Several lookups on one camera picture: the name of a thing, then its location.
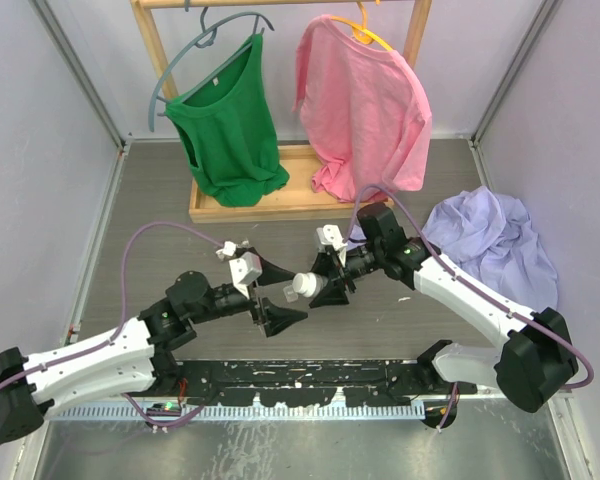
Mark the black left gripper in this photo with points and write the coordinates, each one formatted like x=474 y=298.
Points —
x=274 y=318

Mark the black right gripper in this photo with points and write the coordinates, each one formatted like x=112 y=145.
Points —
x=333 y=294

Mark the white capped pill bottle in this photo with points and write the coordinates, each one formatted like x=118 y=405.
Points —
x=321 y=283

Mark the white pill bottle cap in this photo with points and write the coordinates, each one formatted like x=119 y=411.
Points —
x=304 y=284

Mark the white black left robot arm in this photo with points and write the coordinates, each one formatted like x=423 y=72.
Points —
x=135 y=357

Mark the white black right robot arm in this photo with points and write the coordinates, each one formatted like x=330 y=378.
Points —
x=530 y=356

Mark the wooden clothes rack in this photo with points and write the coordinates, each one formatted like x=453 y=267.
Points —
x=297 y=201

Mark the lavender crumpled cloth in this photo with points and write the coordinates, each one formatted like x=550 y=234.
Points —
x=490 y=237

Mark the pink t-shirt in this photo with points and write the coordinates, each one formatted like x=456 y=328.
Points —
x=365 y=114

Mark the green t-shirt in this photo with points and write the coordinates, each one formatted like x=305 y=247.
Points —
x=228 y=134

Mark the yellow clothes hanger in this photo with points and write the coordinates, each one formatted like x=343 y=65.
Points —
x=360 y=30

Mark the grey-blue clothes hanger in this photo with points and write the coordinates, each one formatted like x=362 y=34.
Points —
x=212 y=43

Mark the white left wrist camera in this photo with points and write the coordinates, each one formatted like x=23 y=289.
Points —
x=245 y=266

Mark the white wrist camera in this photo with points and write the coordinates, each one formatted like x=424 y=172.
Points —
x=329 y=236
x=245 y=266

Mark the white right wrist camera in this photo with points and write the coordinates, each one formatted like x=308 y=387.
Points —
x=329 y=236

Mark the white slotted cable duct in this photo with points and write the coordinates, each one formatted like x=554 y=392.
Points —
x=336 y=410

